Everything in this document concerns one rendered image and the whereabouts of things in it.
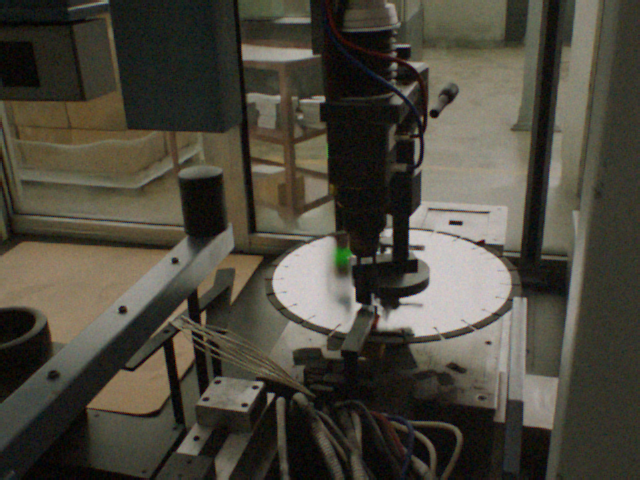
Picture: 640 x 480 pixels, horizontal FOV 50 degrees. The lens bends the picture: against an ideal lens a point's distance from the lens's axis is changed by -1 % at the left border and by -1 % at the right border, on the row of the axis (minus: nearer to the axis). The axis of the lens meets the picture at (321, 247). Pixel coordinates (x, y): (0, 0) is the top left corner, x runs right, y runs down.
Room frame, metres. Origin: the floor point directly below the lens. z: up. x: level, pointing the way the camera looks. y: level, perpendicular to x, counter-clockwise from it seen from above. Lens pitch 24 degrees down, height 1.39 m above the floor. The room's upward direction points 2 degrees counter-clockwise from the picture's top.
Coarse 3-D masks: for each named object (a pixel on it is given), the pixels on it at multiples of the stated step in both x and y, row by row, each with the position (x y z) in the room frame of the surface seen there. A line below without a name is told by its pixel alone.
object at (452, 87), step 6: (450, 84) 0.84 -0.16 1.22; (444, 90) 0.82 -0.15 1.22; (450, 90) 0.82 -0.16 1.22; (456, 90) 0.83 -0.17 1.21; (438, 96) 0.83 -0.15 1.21; (444, 96) 0.81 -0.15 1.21; (450, 96) 0.82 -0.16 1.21; (438, 102) 0.80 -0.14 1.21; (444, 102) 0.80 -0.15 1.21; (450, 102) 0.82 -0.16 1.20; (432, 108) 0.78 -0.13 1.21; (438, 108) 0.78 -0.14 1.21; (432, 114) 0.78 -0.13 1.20; (438, 114) 0.78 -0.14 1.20
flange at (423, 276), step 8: (424, 264) 0.88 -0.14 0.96; (424, 272) 0.86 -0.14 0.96; (352, 280) 0.86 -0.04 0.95; (384, 280) 0.84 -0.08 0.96; (392, 280) 0.84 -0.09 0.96; (400, 280) 0.83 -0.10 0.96; (408, 280) 0.83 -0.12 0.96; (416, 280) 0.83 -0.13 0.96; (424, 280) 0.84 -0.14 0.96; (384, 288) 0.82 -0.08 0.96; (392, 288) 0.82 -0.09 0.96; (400, 288) 0.82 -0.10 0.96; (408, 288) 0.82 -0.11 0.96; (416, 288) 0.83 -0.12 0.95
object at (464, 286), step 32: (288, 256) 0.95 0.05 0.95; (320, 256) 0.94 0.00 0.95; (352, 256) 0.94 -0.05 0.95; (416, 256) 0.93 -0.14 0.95; (448, 256) 0.93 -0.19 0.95; (480, 256) 0.92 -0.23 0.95; (288, 288) 0.84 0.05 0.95; (320, 288) 0.84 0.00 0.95; (352, 288) 0.84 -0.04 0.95; (448, 288) 0.83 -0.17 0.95; (480, 288) 0.82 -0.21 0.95; (320, 320) 0.76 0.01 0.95; (352, 320) 0.75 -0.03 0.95; (384, 320) 0.75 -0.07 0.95; (416, 320) 0.75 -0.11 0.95; (448, 320) 0.74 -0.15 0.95
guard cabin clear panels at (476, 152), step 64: (256, 0) 1.41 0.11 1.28; (448, 0) 1.31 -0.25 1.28; (512, 0) 1.28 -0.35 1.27; (576, 0) 1.25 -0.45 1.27; (256, 64) 1.42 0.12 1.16; (320, 64) 1.38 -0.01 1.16; (448, 64) 1.31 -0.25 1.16; (512, 64) 1.28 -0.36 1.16; (576, 64) 1.25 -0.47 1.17; (0, 128) 1.60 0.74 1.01; (64, 128) 1.55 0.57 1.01; (256, 128) 1.42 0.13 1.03; (320, 128) 1.38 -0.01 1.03; (448, 128) 1.31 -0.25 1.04; (512, 128) 1.27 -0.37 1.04; (576, 128) 1.24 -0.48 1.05; (64, 192) 1.56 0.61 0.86; (128, 192) 1.51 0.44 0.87; (256, 192) 1.42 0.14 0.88; (320, 192) 1.38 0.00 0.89; (448, 192) 1.31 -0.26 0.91; (512, 192) 1.27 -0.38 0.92; (576, 192) 1.24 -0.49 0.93
